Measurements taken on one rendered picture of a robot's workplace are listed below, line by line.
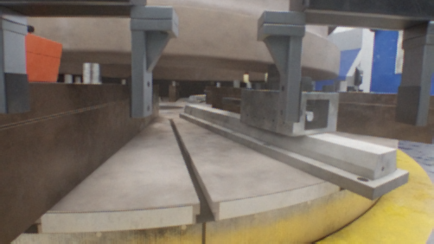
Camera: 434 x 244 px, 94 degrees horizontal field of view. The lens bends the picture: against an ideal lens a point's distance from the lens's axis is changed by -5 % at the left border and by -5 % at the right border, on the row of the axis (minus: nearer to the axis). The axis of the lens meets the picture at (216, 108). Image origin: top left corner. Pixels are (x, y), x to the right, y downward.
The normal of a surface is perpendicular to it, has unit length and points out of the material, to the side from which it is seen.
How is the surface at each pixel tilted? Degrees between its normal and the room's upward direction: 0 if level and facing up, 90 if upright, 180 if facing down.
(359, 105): 90
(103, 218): 90
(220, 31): 90
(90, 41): 90
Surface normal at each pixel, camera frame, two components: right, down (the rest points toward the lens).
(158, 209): 0.23, 0.11
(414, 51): -1.00, -0.03
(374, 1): 0.02, 0.10
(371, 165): -0.83, -0.29
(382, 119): -0.63, 0.06
